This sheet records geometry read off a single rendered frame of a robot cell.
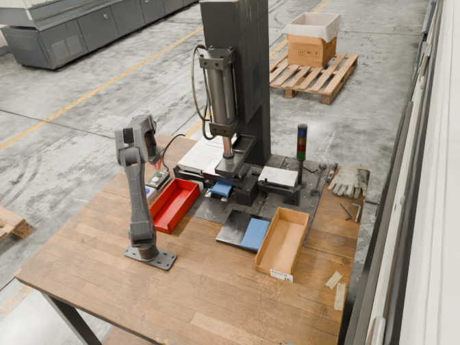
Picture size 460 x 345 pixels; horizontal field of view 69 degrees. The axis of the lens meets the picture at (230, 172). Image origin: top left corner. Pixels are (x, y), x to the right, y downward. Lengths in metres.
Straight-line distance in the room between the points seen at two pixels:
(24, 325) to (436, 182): 2.44
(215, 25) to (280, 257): 0.80
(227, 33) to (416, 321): 1.01
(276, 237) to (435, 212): 1.00
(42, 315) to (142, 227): 1.45
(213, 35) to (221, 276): 0.80
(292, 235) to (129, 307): 0.61
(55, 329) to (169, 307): 1.36
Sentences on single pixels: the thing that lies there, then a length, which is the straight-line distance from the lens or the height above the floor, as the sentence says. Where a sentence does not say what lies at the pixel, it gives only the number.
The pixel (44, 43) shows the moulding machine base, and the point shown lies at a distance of 6.10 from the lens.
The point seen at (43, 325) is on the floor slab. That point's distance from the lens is 2.49.
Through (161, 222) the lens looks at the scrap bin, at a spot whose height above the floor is 0.90.
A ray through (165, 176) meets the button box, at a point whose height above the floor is 0.93.
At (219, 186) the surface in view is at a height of 0.99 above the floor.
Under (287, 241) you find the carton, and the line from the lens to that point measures 1.25.
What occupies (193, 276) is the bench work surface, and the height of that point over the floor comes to 0.90.
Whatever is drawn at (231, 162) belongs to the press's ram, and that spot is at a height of 1.08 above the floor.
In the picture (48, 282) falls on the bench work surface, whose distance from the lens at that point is 1.39.
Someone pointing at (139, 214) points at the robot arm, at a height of 1.08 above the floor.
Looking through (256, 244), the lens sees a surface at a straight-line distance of 1.21.
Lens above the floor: 1.88
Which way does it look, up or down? 39 degrees down
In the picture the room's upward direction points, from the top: 7 degrees counter-clockwise
